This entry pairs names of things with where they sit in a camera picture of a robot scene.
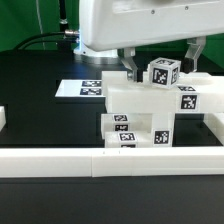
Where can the white right fence piece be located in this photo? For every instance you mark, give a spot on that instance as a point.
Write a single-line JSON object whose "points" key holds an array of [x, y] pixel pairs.
{"points": [[215, 122]]}

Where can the white chair back frame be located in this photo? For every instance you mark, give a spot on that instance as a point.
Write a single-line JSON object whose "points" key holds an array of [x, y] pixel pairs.
{"points": [[196, 92]]}

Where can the white marker base plate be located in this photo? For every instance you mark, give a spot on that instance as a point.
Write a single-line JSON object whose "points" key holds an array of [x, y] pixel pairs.
{"points": [[79, 88]]}

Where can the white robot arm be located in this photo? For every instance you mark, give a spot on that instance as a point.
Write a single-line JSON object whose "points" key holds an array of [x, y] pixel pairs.
{"points": [[93, 53]]}

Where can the white front fence rail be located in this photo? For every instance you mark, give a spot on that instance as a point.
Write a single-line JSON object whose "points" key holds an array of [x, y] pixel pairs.
{"points": [[99, 162]]}

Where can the tagged white cube nut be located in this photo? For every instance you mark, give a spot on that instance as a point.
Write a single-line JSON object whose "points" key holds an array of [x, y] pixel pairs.
{"points": [[164, 73]]}

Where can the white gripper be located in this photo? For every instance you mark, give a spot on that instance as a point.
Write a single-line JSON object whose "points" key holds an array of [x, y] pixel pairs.
{"points": [[117, 24]]}

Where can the white fence piece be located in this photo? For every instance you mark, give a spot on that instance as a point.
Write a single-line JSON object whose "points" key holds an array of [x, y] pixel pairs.
{"points": [[215, 122], [2, 117]]}

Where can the white left fence piece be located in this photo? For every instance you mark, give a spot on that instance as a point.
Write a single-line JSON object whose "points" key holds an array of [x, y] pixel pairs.
{"points": [[2, 117]]}

